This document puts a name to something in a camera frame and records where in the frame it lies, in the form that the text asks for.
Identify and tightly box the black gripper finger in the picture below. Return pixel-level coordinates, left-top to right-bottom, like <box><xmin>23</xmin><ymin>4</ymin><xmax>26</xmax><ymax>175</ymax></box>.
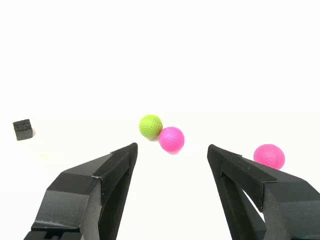
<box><xmin>206</xmin><ymin>144</ymin><xmax>320</xmax><ymax>240</ymax></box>
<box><xmin>30</xmin><ymin>142</ymin><xmax>139</xmax><ymax>240</ymax></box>

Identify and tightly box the black foam cube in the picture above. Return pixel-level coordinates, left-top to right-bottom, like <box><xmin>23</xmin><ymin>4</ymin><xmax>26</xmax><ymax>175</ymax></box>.
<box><xmin>12</xmin><ymin>118</ymin><xmax>34</xmax><ymax>141</ymax></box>

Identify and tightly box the pink golf ball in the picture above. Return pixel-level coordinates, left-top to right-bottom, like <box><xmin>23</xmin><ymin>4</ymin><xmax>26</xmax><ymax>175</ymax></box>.
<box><xmin>158</xmin><ymin>126</ymin><xmax>186</xmax><ymax>154</ymax></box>
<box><xmin>253</xmin><ymin>143</ymin><xmax>286</xmax><ymax>171</ymax></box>

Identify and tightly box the green golf ball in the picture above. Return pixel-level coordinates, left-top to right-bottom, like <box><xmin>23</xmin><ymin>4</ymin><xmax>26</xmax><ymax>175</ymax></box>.
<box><xmin>138</xmin><ymin>114</ymin><xmax>164</xmax><ymax>140</ymax></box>

